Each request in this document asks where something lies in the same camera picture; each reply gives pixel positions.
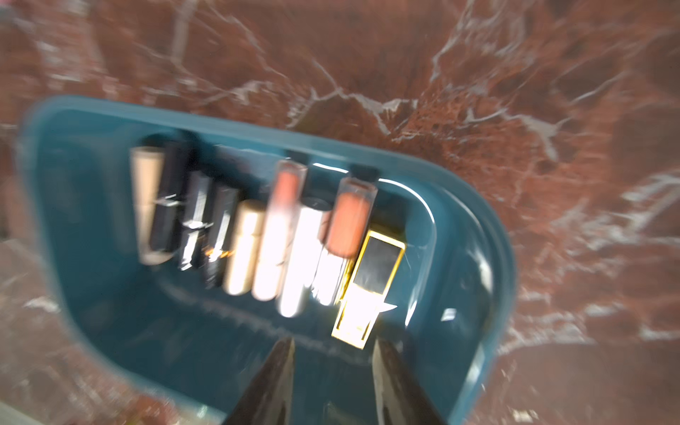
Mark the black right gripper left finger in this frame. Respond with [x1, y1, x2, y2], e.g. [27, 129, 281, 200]
[221, 338, 295, 425]

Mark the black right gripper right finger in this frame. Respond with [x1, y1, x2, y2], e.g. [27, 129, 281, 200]
[372, 339, 446, 424]

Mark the teal plastic storage box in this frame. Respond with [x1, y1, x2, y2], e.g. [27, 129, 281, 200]
[19, 96, 516, 424]

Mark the gold black lipstick tube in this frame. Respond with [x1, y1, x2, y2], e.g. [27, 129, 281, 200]
[331, 227, 407, 350]

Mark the beige slim lipstick tube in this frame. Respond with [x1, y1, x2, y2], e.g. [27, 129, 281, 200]
[223, 199, 266, 296]

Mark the pink clear lip gloss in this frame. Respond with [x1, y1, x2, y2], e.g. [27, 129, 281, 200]
[311, 176, 379, 307]

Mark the silver grey lipstick tube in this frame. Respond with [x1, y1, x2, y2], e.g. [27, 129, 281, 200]
[276, 198, 332, 318]

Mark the pale pink lipstick tube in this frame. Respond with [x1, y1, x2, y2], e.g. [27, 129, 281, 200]
[251, 159, 307, 301]

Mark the beige nude lipstick tube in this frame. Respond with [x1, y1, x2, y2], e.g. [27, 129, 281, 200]
[130, 146, 172, 266]

